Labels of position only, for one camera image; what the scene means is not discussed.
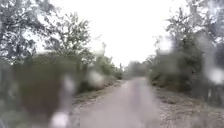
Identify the dry grass verge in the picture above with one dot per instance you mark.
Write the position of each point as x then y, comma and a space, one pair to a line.
186, 110
90, 95

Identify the brown dirt path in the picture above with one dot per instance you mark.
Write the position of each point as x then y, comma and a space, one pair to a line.
126, 103

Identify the row of trees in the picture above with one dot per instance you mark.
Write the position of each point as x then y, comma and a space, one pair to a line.
56, 56
186, 63

